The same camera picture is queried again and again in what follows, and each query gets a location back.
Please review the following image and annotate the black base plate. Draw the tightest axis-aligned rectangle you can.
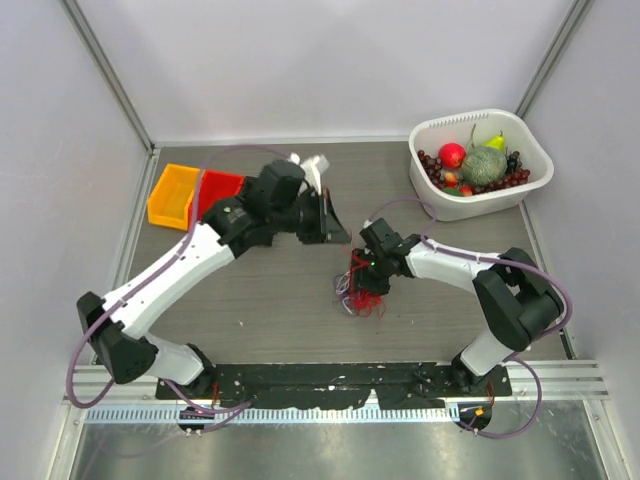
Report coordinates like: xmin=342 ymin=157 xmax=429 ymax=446
xmin=155 ymin=360 xmax=514 ymax=409

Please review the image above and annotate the dark red grape bunch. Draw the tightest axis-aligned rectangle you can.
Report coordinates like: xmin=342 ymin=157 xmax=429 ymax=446
xmin=417 ymin=150 xmax=446 ymax=189

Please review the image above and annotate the white slotted cable duct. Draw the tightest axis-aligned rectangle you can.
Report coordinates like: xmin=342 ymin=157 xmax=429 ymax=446
xmin=85 ymin=403 xmax=459 ymax=425

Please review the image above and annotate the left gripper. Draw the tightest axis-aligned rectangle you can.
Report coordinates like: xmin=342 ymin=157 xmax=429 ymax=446
xmin=269 ymin=186 xmax=351 ymax=244

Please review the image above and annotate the dark grape bunch right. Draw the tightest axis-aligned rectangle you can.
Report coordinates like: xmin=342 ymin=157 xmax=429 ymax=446
xmin=471 ymin=168 xmax=531 ymax=195

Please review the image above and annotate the yellow plastic bin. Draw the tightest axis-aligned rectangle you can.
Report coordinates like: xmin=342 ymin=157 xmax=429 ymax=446
xmin=147 ymin=163 xmax=200 ymax=231

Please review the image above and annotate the white fruit basket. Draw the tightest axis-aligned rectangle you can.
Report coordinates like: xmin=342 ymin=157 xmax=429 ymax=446
xmin=408 ymin=109 xmax=554 ymax=221

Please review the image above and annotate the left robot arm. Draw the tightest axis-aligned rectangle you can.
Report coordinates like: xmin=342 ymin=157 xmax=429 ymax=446
xmin=77 ymin=155 xmax=351 ymax=399

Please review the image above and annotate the red plastic bin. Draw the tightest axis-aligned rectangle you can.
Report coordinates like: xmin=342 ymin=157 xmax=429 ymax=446
xmin=197 ymin=170 xmax=245 ymax=221

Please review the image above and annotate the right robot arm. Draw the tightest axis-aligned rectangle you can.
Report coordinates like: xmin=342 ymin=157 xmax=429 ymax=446
xmin=348 ymin=218 xmax=567 ymax=395

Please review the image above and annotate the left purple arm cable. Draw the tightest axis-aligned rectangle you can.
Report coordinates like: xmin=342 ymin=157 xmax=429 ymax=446
xmin=67 ymin=144 xmax=301 ymax=409

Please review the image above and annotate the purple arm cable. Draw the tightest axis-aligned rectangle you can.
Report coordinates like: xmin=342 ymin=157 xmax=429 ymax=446
xmin=67 ymin=144 xmax=301 ymax=409
xmin=363 ymin=197 xmax=574 ymax=441

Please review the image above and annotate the small red fruit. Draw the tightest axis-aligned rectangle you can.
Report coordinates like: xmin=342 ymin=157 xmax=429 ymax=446
xmin=442 ymin=172 xmax=473 ymax=197

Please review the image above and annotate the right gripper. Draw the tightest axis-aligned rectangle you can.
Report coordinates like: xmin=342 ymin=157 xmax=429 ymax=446
xmin=348 ymin=247 xmax=391 ymax=298

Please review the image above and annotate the green melon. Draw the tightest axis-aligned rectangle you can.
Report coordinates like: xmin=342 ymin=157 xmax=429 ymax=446
xmin=460 ymin=146 xmax=507 ymax=186

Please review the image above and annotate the cable bundle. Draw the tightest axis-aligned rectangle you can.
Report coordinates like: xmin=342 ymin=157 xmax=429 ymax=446
xmin=332 ymin=248 xmax=389 ymax=321

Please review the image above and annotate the red apple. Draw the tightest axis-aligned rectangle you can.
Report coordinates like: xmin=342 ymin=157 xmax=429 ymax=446
xmin=438 ymin=143 xmax=466 ymax=170

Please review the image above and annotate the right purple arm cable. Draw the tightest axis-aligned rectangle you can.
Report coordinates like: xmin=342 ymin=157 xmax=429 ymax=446
xmin=363 ymin=197 xmax=574 ymax=441

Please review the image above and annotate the green pear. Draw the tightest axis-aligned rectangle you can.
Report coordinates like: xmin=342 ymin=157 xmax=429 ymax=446
xmin=484 ymin=131 xmax=506 ymax=152

